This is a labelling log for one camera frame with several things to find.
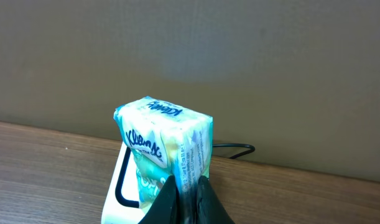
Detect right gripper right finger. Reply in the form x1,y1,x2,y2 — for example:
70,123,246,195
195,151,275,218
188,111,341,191
197,175,234,224

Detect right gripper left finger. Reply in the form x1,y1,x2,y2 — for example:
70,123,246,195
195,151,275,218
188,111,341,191
139,175,179,224

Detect teal tissue pack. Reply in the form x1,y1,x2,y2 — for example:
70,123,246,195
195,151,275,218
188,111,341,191
114,96,213,208

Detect white barcode scanner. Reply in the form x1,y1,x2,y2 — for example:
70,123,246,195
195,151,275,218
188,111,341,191
101,143,144,224

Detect black scanner cable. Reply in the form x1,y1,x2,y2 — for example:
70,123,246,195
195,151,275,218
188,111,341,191
211,142,256,160

